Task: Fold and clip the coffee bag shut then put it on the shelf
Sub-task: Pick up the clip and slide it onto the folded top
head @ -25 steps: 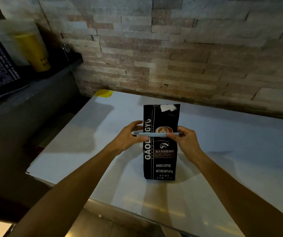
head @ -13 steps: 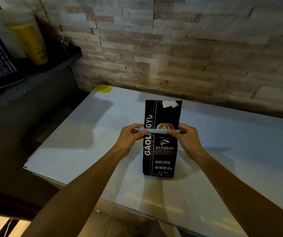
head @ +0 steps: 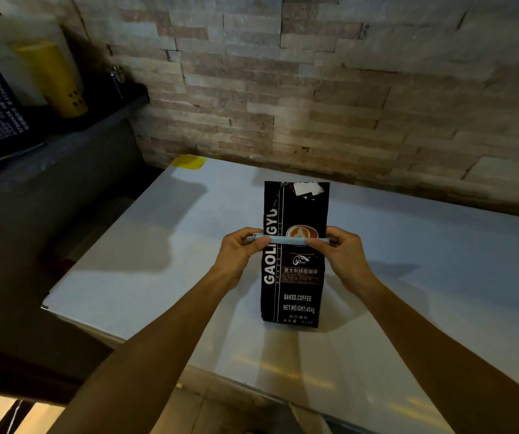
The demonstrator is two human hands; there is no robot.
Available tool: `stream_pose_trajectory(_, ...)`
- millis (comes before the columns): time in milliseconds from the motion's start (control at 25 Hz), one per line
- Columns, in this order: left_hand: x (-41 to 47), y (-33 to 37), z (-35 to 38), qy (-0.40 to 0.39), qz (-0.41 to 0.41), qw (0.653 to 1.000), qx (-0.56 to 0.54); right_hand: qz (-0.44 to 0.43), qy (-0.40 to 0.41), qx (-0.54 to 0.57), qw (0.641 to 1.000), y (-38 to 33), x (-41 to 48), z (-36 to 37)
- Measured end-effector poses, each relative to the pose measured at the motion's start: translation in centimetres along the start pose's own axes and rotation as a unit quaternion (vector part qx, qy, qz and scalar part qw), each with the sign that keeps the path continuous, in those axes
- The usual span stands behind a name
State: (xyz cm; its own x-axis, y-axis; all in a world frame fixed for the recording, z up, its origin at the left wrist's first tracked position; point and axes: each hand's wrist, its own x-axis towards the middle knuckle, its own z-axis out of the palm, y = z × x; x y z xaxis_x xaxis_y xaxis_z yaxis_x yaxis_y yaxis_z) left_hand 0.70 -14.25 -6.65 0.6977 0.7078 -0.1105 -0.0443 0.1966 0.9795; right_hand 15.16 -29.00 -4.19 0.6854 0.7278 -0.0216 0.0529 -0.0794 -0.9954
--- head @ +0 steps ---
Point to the person's right hand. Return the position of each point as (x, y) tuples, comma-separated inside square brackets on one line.
[(346, 259)]

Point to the person's left hand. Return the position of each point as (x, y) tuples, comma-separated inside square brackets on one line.
[(234, 256)]

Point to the person's right thumb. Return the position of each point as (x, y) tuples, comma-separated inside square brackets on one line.
[(320, 247)]

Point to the person's left thumb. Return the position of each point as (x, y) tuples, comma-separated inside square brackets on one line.
[(258, 244)]

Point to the light blue bag clip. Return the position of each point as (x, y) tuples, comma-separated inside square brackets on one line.
[(286, 240)]

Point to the black coffee bag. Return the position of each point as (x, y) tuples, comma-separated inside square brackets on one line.
[(293, 266)]

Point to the person's right forearm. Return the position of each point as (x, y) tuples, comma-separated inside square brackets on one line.
[(449, 357)]

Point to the person's left forearm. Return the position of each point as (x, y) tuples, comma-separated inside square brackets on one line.
[(148, 361)]

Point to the yellow sticky note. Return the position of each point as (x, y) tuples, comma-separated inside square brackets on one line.
[(188, 161)]

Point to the dark counter ledge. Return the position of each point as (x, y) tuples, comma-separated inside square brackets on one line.
[(51, 144)]

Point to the yellow cup picture poster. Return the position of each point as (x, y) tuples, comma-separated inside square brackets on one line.
[(37, 63)]

